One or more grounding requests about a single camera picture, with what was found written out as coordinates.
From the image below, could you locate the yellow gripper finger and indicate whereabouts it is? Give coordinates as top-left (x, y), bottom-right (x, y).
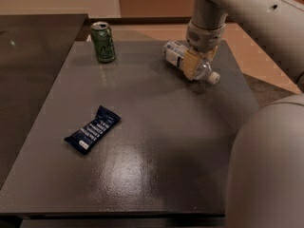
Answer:
top-left (182, 47), bottom-right (202, 81)
top-left (207, 46), bottom-right (219, 62)

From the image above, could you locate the clear plastic water bottle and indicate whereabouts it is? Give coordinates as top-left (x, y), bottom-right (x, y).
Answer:
top-left (162, 41), bottom-right (220, 85)

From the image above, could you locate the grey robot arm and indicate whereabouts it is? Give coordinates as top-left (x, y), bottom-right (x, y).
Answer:
top-left (188, 0), bottom-right (304, 228)

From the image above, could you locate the green soda can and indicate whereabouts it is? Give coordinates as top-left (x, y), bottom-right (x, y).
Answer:
top-left (91, 21), bottom-right (116, 64)

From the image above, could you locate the dark blue snack bar wrapper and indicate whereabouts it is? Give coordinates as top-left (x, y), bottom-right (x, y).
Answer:
top-left (65, 105), bottom-right (121, 155)

